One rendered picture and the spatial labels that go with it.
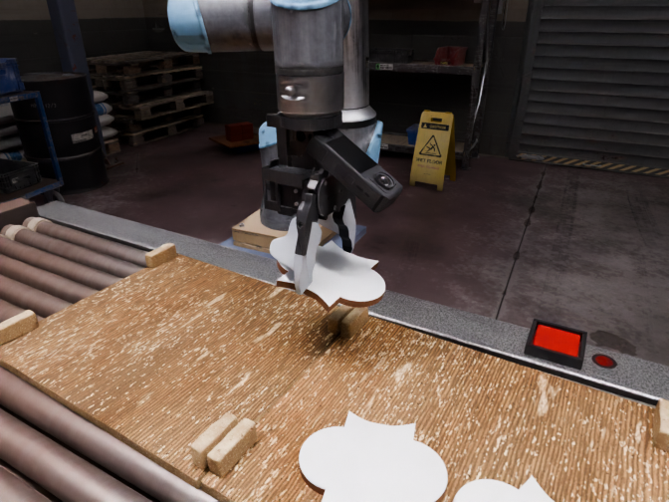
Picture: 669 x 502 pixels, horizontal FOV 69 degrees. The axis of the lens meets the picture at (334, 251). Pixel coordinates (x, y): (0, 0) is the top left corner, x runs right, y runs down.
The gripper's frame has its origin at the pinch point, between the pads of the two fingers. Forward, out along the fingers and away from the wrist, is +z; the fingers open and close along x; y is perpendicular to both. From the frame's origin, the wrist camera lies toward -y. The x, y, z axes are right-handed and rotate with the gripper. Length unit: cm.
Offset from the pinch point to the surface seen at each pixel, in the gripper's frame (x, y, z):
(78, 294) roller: 8.1, 46.7, 13.3
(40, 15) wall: -275, 516, -29
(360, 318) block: -5.6, -1.6, 10.1
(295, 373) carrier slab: 7.3, 1.1, 11.8
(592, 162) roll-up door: -458, -7, 103
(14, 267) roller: 9, 66, 13
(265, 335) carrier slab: 2.8, 9.6, 11.8
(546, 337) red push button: -18.6, -25.5, 13.1
